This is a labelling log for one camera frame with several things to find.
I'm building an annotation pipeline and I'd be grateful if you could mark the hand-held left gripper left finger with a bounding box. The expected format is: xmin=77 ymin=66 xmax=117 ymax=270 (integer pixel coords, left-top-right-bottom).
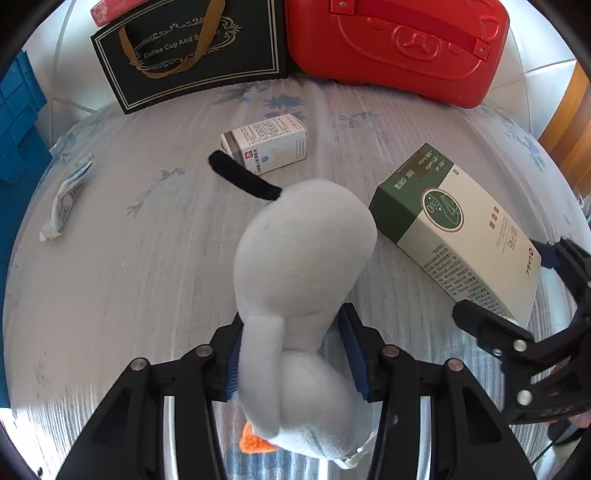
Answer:
xmin=55 ymin=318 xmax=242 ymax=480

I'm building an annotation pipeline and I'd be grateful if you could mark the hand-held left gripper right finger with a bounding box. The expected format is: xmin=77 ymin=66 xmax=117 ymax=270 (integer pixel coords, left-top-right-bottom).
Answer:
xmin=339 ymin=304 xmax=522 ymax=480

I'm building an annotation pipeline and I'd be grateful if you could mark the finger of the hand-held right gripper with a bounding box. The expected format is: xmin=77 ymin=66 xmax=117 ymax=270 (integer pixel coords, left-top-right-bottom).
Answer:
xmin=452 ymin=300 xmax=543 ymax=418
xmin=531 ymin=236 xmax=591 ymax=305

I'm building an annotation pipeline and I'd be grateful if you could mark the green white carton box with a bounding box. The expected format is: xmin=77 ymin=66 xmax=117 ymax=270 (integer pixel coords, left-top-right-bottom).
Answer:
xmin=369 ymin=143 xmax=543 ymax=329

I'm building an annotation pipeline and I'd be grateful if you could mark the white snowman plush toy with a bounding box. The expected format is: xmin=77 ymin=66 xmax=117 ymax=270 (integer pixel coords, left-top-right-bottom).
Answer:
xmin=209 ymin=151 xmax=379 ymax=469

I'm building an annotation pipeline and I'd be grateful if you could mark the blue plastic crate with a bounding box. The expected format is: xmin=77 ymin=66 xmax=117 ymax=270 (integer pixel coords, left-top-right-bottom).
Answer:
xmin=0 ymin=50 xmax=54 ymax=409

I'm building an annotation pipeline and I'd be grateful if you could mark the floral bed sheet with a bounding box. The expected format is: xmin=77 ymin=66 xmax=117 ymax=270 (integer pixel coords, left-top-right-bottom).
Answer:
xmin=0 ymin=74 xmax=591 ymax=480

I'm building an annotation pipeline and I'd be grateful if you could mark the small white carton box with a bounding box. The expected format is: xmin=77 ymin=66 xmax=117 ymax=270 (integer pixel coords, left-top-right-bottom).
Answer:
xmin=220 ymin=114 xmax=308 ymax=175

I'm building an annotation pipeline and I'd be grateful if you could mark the crumpled white paper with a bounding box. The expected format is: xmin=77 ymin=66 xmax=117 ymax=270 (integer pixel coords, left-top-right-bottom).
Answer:
xmin=39 ymin=154 xmax=95 ymax=241

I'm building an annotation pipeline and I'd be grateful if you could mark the red plastic case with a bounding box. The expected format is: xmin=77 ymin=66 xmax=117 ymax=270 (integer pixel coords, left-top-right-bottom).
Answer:
xmin=284 ymin=0 xmax=511 ymax=109

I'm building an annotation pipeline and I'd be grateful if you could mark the black gift bag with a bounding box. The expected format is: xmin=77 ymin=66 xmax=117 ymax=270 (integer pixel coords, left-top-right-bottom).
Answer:
xmin=90 ymin=0 xmax=294 ymax=115

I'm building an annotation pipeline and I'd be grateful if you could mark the pink box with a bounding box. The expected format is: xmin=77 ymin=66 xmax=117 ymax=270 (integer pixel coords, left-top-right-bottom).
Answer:
xmin=90 ymin=0 xmax=139 ymax=26

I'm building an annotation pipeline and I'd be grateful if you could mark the wooden bed frame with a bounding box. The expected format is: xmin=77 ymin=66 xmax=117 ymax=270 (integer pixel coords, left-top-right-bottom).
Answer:
xmin=538 ymin=62 xmax=591 ymax=195

